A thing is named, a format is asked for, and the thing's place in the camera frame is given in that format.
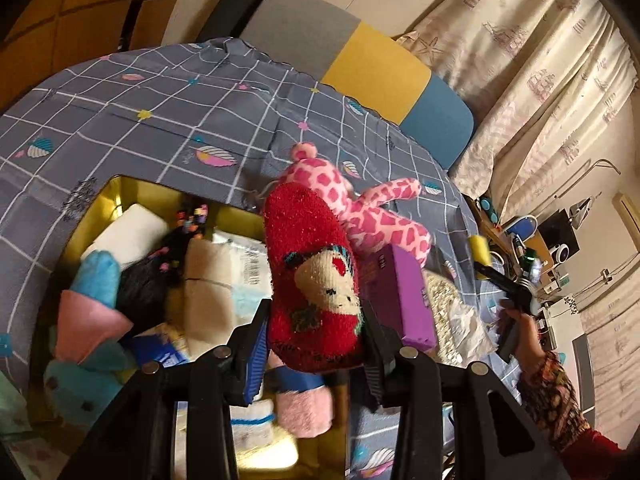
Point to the black rolled mat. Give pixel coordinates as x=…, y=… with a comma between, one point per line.
x=240, y=0

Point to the blue tissue packet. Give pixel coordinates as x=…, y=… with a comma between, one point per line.
x=160, y=350

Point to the white round appliance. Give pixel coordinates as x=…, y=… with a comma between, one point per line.
x=562, y=252

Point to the wall air conditioner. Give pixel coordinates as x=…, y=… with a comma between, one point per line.
x=627, y=212

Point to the purple carton box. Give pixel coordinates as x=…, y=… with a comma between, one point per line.
x=405, y=300

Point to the red fuzzy sock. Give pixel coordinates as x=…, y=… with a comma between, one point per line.
x=305, y=240

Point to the face mask packet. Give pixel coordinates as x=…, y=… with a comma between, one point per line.
x=247, y=265

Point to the white towel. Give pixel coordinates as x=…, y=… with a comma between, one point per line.
x=130, y=235

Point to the person's right forearm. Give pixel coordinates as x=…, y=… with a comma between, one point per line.
x=550, y=395

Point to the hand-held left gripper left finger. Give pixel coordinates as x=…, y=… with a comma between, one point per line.
x=257, y=360

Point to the bent metal lamp pole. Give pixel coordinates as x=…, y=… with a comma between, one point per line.
x=595, y=165

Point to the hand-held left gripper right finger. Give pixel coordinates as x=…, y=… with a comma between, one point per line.
x=375, y=360

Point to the blue plush toy pink skirt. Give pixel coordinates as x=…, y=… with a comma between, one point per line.
x=85, y=380

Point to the patterned curtain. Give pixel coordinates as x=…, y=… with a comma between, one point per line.
x=525, y=35

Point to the wooden side desk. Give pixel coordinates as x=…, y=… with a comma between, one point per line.
x=500, y=240

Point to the green plastic mat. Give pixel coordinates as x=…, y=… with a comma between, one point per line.
x=12, y=405

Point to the person's right hand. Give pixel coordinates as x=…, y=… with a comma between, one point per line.
x=527, y=340

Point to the cream cloth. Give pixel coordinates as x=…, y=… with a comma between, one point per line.
x=207, y=300

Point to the wooden wardrobe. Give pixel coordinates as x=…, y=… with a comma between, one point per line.
x=75, y=10

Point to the pale yellow sock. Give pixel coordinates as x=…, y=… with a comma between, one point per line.
x=270, y=455

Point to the pink fuzzy sock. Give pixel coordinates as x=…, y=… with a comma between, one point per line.
x=305, y=410

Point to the blue checked tablecloth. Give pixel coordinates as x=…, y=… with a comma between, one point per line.
x=125, y=100

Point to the white sock blue stripe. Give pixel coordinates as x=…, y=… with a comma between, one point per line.
x=250, y=425

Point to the yellow cloth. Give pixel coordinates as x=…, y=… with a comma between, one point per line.
x=481, y=249

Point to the gold tin box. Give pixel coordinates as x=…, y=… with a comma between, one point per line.
x=107, y=205

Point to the blue metal chair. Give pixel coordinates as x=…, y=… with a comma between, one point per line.
x=522, y=225

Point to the grey yellow blue chair back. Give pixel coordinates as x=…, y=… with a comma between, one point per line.
x=375, y=65

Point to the pink spotted plush toy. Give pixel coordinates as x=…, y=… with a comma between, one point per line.
x=380, y=220

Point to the teal round gadget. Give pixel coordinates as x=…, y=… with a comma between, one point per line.
x=487, y=207

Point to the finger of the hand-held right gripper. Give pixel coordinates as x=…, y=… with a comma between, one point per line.
x=500, y=280

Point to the black beaded hairpiece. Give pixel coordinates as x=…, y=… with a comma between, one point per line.
x=145, y=285

